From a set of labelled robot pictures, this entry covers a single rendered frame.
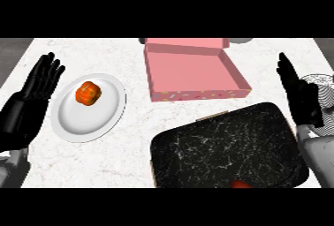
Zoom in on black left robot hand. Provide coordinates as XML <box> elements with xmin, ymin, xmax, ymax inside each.
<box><xmin>0</xmin><ymin>51</ymin><xmax>66</xmax><ymax>154</ymax></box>

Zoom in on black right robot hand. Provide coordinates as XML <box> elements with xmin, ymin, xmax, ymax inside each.
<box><xmin>275</xmin><ymin>52</ymin><xmax>327</xmax><ymax>129</ymax></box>

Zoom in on orange bell pepper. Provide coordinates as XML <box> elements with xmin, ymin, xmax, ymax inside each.
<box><xmin>74</xmin><ymin>80</ymin><xmax>103</xmax><ymax>106</ymax></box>

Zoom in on black marble tray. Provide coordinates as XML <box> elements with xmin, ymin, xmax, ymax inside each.
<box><xmin>151</xmin><ymin>102</ymin><xmax>310</xmax><ymax>189</ymax></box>

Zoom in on white oval plate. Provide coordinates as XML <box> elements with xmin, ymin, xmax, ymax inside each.
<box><xmin>50</xmin><ymin>72</ymin><xmax>129</xmax><ymax>144</ymax></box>

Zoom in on grey round object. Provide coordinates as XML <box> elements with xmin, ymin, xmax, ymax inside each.
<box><xmin>228</xmin><ymin>38</ymin><xmax>254</xmax><ymax>45</ymax></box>

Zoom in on pink open cardboard box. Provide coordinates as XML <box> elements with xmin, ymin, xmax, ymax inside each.
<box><xmin>143</xmin><ymin>38</ymin><xmax>253</xmax><ymax>102</ymax></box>

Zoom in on red round vegetable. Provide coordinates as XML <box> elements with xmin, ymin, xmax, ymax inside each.
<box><xmin>229</xmin><ymin>179</ymin><xmax>253</xmax><ymax>189</ymax></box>

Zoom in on wire tiered basket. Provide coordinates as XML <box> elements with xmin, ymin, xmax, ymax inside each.
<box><xmin>299</xmin><ymin>73</ymin><xmax>334</xmax><ymax>139</ymax></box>

